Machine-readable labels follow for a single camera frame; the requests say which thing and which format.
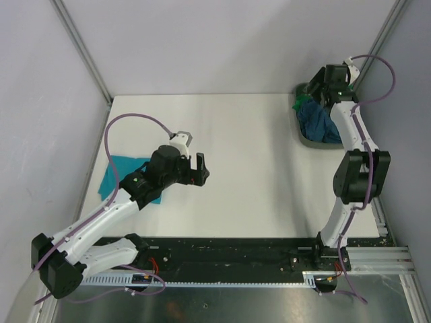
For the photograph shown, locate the dark blue t shirt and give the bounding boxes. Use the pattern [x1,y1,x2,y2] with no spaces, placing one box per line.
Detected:
[296,99,341,144]

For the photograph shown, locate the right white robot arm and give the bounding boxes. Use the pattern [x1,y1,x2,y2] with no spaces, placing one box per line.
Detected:
[304,59,391,271]

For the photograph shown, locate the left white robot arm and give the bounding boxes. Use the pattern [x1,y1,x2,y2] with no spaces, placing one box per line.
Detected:
[31,145,209,299]

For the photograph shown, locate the grey plastic bin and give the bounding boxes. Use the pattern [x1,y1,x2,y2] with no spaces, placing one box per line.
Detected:
[292,83,343,149]

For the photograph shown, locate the green crumpled t shirt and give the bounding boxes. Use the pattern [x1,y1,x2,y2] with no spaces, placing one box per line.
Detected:
[292,95,312,112]

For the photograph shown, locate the teal folded t shirt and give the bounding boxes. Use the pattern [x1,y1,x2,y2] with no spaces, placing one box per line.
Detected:
[97,154,163,205]

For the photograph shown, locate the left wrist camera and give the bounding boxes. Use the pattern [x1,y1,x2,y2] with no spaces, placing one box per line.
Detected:
[169,131,193,159]

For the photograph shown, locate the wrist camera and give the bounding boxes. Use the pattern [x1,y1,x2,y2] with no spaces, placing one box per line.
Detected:
[169,131,193,159]
[343,57,360,86]

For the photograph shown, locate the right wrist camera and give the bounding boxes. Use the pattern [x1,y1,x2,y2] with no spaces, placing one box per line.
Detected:
[343,57,360,86]

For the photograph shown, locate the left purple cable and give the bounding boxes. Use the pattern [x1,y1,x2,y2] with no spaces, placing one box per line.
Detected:
[32,113,171,306]

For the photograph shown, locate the right aluminium frame post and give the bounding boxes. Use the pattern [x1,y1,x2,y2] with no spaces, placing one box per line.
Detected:
[354,0,411,91]

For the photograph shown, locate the aluminium frame post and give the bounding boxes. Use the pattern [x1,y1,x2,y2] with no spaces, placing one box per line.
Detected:
[354,0,411,91]
[49,0,112,104]

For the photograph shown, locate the white slotted cable duct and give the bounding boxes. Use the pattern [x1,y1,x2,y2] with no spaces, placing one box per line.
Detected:
[81,272,328,289]

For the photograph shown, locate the left aluminium frame post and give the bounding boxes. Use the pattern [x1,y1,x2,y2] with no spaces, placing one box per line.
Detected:
[49,0,112,104]

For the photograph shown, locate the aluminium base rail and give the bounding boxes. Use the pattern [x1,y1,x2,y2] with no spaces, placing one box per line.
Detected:
[347,199,415,275]

